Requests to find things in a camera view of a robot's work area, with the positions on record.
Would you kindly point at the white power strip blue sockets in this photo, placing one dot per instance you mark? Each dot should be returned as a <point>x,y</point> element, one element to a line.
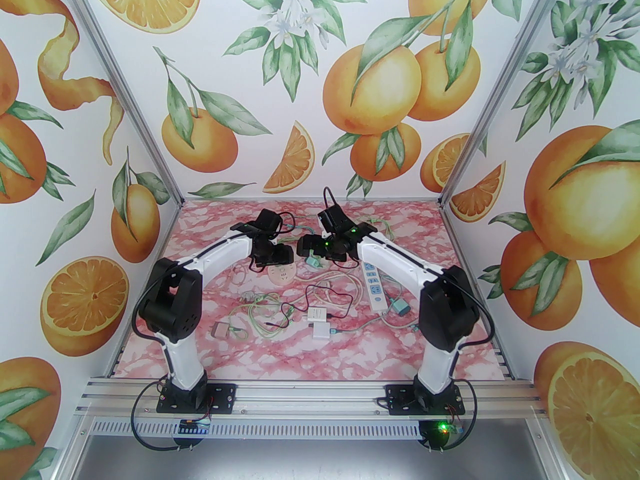
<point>375,290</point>

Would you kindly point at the white usb charger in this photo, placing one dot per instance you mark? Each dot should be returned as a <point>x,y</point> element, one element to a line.
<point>316,314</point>
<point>321,331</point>

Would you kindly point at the grey usb charger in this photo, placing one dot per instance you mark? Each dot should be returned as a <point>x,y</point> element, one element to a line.
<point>221,330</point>

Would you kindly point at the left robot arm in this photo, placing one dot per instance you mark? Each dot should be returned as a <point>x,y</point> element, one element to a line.
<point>170,303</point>

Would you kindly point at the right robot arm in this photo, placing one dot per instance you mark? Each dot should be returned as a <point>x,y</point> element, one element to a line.
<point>447,313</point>

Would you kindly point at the perforated metal strip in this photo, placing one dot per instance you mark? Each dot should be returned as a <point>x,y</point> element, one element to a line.
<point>310,429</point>

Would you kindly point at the small green circuit board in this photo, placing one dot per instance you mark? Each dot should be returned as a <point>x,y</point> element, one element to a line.
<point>196,426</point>

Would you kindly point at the black round controller with led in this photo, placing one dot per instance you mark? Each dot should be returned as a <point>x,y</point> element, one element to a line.
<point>435,438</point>

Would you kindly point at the aluminium frame rail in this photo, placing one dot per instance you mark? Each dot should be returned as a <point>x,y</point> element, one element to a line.
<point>310,398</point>

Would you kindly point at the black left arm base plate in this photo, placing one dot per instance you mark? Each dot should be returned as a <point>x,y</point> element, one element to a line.
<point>225,398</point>

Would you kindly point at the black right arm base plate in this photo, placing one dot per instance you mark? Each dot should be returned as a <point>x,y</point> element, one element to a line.
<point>397,402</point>

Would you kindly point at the aluminium corner post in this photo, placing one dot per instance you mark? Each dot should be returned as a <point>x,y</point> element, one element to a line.
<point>498,83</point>
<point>128,83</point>

